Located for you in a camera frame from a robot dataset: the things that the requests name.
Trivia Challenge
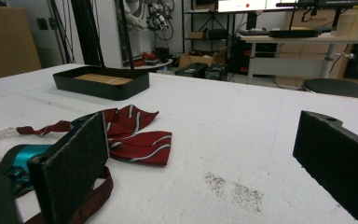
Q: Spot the large brown cardboard panel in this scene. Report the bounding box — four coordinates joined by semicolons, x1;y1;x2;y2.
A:
0;6;43;82

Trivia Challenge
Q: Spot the round white table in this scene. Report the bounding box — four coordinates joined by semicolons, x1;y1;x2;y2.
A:
123;58;173;71

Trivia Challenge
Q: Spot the computer monitor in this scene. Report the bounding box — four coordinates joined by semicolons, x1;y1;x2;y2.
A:
217;0;300;13

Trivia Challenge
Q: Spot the open cardboard box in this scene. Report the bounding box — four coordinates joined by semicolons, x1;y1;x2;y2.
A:
178;46;231;69

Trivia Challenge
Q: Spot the black keyboard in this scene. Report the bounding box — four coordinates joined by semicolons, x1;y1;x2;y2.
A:
268;27;328;39

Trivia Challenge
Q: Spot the white foam mat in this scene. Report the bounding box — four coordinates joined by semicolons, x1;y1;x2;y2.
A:
0;63;358;224

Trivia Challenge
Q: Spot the black computer tower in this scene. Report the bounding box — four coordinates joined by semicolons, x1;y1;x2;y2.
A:
175;62;209;78
204;63;229;82

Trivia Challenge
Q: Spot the black metal frame post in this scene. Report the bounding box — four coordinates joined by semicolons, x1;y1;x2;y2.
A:
70;0;105;67

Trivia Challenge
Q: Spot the red striped bow tie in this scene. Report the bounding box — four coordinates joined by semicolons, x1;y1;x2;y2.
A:
0;105;172;224

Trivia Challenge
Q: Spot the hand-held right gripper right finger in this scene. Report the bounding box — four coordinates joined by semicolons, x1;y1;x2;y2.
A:
292;109;358;224

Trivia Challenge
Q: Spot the black rack with wooden base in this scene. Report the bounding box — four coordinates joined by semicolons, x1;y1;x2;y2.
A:
52;0;150;101

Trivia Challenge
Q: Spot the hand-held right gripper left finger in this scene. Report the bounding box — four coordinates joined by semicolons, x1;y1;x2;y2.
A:
27;111;111;224

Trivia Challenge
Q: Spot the white desk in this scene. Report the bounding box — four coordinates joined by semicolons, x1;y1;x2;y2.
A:
239;33;358;84

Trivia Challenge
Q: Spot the black metal shelf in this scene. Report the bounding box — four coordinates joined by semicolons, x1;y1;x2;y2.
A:
181;0;238;54

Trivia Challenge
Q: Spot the black round stool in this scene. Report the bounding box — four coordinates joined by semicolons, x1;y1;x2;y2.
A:
302;77;358;100

